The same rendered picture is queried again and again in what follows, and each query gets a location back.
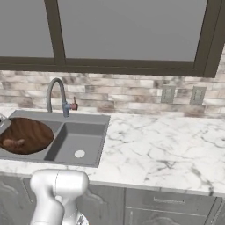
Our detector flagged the white round sink drain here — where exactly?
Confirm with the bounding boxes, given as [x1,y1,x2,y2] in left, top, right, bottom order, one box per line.
[73,149,86,159]

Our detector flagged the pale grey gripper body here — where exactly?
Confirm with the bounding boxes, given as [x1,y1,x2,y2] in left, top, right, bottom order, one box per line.
[0,114,12,136]

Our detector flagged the grey wall outlet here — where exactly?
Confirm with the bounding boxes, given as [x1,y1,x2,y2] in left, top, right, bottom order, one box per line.
[189,85,207,106]
[160,84,177,105]

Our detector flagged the grey drawer handle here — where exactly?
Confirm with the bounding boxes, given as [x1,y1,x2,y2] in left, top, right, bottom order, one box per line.
[152,197,186,205]

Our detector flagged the dark framed window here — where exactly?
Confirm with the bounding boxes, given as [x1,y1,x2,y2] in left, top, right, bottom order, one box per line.
[0,0,225,79]

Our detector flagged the grey cabinet drawer front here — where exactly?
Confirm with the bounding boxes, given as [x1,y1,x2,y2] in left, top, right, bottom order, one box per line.
[124,187,217,211]

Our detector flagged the grey curved sink faucet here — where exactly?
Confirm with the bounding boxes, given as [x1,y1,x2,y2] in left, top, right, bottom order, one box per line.
[46,76,71,119]

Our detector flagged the brown potato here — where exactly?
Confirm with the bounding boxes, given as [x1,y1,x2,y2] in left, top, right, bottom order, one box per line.
[2,138,26,149]

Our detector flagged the grey double sink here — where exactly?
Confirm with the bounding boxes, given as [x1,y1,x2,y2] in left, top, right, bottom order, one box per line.
[0,109,112,169]

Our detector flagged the brown wooden bowl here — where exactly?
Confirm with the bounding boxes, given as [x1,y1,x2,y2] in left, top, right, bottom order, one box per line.
[0,117,55,156]

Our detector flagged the reddish faucet handle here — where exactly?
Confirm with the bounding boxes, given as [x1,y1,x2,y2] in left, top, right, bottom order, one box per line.
[69,96,79,112]

